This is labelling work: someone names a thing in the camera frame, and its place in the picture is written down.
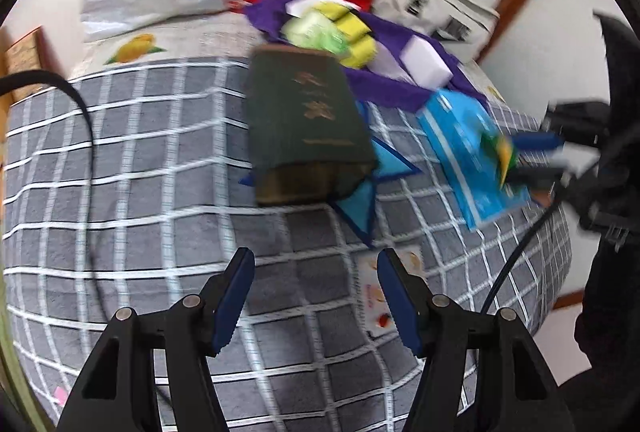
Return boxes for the printed face mask packet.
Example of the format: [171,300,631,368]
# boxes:
[355,251,406,338]

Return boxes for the brown wooden frame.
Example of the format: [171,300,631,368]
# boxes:
[2,25,51,102]

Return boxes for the purple knitted towel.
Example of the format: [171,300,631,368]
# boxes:
[242,0,492,115]

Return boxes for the beige Nike bag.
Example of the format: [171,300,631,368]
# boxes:
[371,0,499,63]

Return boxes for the blue tissue pack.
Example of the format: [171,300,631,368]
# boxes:
[418,89,530,230]

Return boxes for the white foam block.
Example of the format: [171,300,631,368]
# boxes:
[400,35,452,90]

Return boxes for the dark green tea tin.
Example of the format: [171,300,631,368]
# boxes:
[244,44,378,207]

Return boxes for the white and mint sock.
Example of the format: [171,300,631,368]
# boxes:
[285,0,360,18]

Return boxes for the yellow Adidas pouch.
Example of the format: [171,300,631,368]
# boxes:
[314,2,378,69]

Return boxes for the grey checkered bed sheet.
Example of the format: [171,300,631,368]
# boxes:
[2,58,539,431]

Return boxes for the mango print cloth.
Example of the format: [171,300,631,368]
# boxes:
[74,13,516,108]

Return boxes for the black sleeve forearm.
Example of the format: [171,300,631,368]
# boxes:
[560,240,639,431]

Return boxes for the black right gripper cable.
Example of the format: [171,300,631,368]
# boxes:
[478,180,582,316]

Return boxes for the green wet wipes pack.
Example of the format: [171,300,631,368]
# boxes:
[281,9,349,58]

